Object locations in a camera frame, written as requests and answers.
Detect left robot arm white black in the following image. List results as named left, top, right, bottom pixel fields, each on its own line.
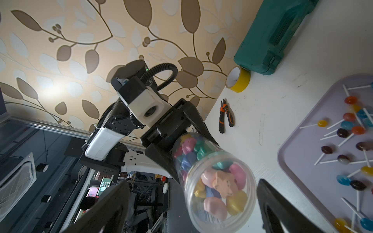
left=80, top=99, right=214, bottom=179

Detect clear jar colourful candies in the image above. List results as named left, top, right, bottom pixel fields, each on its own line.
left=172, top=133, right=256, bottom=233

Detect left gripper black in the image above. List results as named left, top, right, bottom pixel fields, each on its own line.
left=140, top=99, right=218, bottom=183

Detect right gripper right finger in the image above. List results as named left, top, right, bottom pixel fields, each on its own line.
left=256, top=179, right=322, bottom=233

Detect orange black pliers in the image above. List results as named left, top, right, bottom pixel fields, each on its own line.
left=219, top=99, right=235, bottom=134

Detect lilac plastic tray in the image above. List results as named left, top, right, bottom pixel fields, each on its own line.
left=277, top=74, right=373, bottom=233

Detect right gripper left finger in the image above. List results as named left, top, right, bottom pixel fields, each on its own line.
left=64, top=182, right=130, bottom=233

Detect green plastic tool case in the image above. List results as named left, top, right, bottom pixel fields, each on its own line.
left=234, top=0, right=318, bottom=75

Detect pile of lollipops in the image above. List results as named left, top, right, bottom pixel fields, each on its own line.
left=299, top=83, right=373, bottom=233

